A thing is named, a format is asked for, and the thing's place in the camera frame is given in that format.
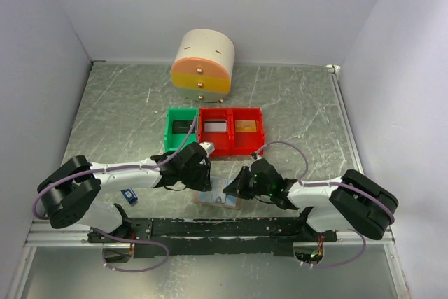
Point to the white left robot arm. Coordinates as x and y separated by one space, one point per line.
71 194

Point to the middle red plastic bin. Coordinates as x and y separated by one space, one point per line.
221 141

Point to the aluminium frame rail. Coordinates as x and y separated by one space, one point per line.
42 234

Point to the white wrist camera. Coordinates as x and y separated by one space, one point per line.
208 147
257 155

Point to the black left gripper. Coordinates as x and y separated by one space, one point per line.
204 182

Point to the gold credit card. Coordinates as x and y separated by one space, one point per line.
246 126

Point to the green plastic bin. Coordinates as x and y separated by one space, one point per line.
173 141

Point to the tan leather card holder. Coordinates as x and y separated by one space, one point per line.
204 198

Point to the right red plastic bin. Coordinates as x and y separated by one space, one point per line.
249 134

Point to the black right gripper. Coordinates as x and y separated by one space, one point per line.
238 186

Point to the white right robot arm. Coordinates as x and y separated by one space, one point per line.
349 202

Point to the silver card with crest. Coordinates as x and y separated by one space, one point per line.
215 126

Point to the black credit card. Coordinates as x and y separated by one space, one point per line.
181 126

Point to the red plastic bin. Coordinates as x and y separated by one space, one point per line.
221 141
249 134

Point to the round cream drawer cabinet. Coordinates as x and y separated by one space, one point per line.
202 69

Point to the blue black lighter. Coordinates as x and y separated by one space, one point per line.
130 196

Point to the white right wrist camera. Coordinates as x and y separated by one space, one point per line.
257 155

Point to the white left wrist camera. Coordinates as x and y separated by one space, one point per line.
208 147

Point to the silver VIP card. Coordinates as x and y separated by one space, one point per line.
217 194

